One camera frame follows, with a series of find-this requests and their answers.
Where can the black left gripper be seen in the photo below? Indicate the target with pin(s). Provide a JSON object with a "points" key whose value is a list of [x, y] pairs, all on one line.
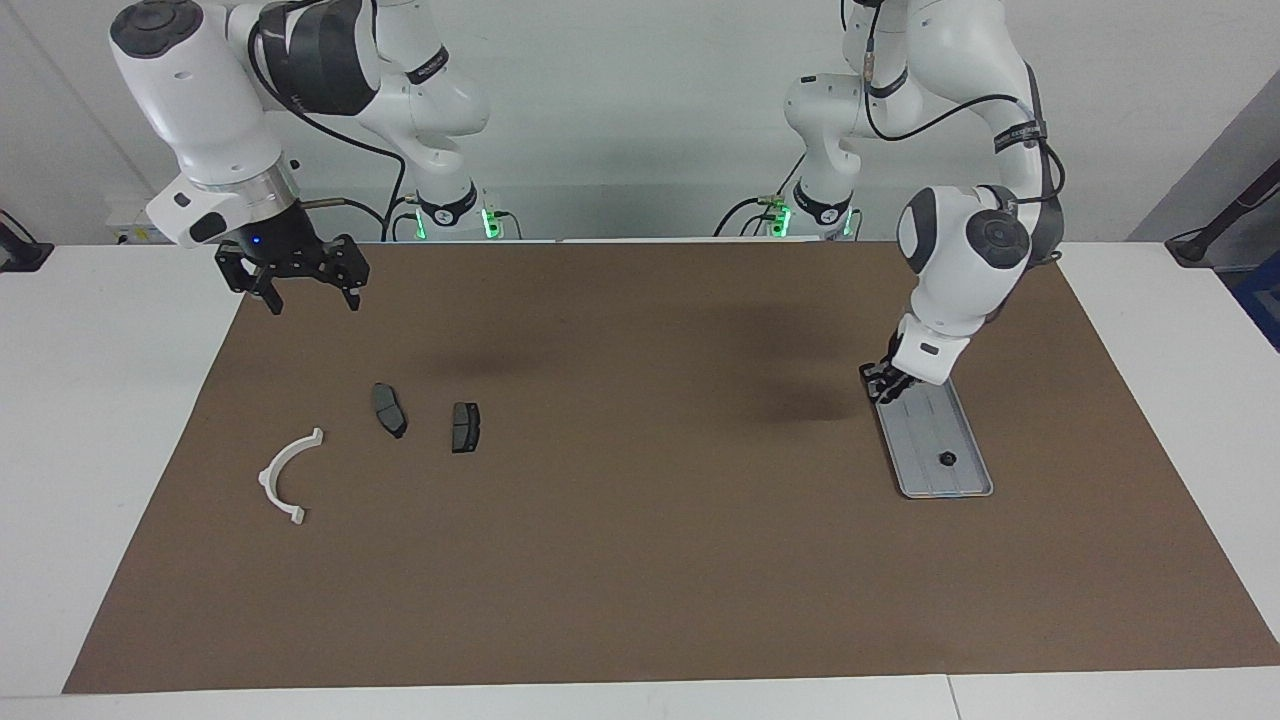
{"points": [[893, 368]]}

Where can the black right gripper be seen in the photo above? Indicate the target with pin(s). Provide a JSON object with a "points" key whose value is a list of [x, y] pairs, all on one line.
{"points": [[285, 250]]}

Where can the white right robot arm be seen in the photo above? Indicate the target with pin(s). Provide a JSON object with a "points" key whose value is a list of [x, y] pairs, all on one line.
{"points": [[200, 110]]}

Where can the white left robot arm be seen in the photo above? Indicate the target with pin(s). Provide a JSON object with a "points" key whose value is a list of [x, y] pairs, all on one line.
{"points": [[960, 270]]}

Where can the silver metal tray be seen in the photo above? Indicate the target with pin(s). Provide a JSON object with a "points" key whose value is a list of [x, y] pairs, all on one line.
{"points": [[940, 430]]}

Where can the white box with yellow labels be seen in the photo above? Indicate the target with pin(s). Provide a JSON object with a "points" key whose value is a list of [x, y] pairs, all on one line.
{"points": [[135, 232]]}

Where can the curved dark brake pad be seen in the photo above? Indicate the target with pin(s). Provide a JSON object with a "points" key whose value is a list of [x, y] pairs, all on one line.
{"points": [[390, 410]]}

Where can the rectangular dark brake pad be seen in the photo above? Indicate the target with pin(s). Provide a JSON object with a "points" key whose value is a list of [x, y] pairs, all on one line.
{"points": [[465, 427]]}

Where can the brown table mat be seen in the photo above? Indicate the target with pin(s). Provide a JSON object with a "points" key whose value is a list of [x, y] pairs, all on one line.
{"points": [[640, 560]]}

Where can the blue crate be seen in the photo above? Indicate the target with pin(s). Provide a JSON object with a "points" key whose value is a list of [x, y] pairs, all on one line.
{"points": [[1262, 300]]}

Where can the white semicircular plastic bracket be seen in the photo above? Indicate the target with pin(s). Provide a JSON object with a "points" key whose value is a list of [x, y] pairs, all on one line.
{"points": [[266, 478]]}

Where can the black clamp mount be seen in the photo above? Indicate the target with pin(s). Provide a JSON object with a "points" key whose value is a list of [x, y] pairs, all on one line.
{"points": [[25, 255]]}

